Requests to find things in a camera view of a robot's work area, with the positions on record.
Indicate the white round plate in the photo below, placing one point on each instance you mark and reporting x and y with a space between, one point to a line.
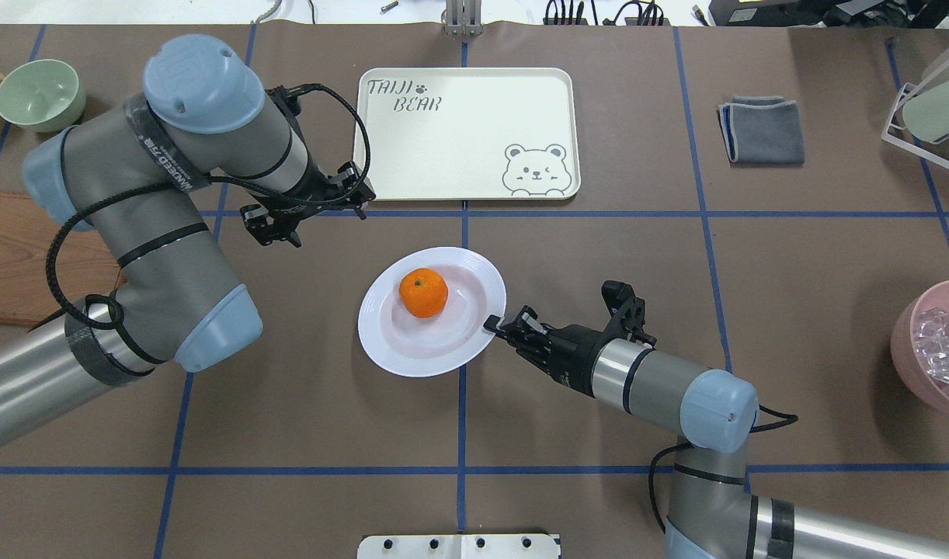
413 347

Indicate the wooden cutting board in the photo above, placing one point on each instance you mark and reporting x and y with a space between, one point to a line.
24 260

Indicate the pink bowl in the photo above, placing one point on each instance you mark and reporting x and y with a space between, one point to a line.
920 347

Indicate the white cup rack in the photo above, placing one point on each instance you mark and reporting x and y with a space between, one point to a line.
894 131

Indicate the green bowl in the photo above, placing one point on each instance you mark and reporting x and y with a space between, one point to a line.
43 96

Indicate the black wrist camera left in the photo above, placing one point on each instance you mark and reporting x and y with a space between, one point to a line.
287 101

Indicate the grey folded cloth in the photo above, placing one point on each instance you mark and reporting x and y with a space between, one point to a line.
762 130

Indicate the orange fruit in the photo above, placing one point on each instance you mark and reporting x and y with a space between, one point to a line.
423 293

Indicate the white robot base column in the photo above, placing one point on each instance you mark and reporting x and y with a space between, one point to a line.
475 545

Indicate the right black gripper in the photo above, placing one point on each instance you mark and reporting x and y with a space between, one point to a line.
570 350

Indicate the cream bear tray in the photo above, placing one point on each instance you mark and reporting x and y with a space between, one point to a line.
468 134

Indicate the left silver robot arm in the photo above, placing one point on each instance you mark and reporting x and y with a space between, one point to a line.
136 273

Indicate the aluminium frame post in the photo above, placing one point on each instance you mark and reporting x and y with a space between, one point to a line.
462 18

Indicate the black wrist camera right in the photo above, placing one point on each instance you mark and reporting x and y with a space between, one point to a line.
627 314

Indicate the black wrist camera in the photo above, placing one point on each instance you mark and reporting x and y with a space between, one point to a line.
627 314
287 101

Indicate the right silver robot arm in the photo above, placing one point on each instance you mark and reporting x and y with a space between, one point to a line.
712 413

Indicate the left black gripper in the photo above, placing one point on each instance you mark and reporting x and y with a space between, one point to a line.
313 189

